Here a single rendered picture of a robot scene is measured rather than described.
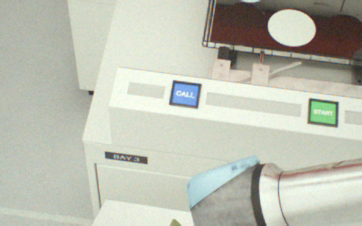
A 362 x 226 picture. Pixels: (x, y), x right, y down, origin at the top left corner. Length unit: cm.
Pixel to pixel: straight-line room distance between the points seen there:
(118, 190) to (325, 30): 57
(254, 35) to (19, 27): 137
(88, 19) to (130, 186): 70
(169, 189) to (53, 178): 85
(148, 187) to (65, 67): 109
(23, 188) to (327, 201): 154
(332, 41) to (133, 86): 45
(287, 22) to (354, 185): 69
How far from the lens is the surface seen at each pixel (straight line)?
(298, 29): 165
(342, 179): 105
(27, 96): 264
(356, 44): 166
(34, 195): 244
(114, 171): 165
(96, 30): 228
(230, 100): 145
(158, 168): 161
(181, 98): 144
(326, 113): 146
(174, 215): 148
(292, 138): 145
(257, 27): 164
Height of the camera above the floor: 215
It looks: 57 degrees down
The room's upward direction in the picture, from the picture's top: 3 degrees clockwise
